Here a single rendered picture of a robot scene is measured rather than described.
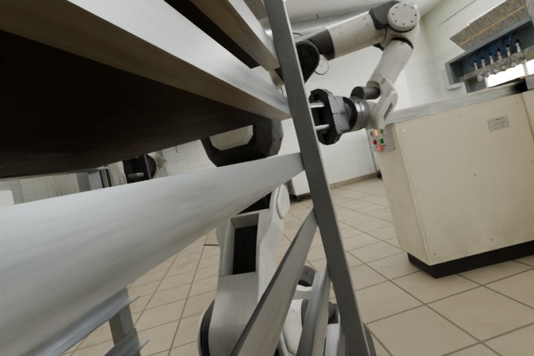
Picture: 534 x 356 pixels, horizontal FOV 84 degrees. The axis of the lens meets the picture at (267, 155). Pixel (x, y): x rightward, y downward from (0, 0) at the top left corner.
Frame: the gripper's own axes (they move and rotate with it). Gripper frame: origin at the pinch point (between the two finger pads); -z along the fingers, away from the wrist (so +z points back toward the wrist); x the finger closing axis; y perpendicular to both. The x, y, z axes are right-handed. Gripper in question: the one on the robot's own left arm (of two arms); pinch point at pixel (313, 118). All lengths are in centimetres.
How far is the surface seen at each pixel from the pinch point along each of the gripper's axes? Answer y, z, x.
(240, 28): 12.9, -28.4, 8.6
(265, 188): 18.0, -35.1, -8.9
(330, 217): 8.1, -13.4, -17.6
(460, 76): -7, 191, 19
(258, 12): 4.7, -14.9, 17.6
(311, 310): 8.8, -23.4, -27.1
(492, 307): 2, 88, -86
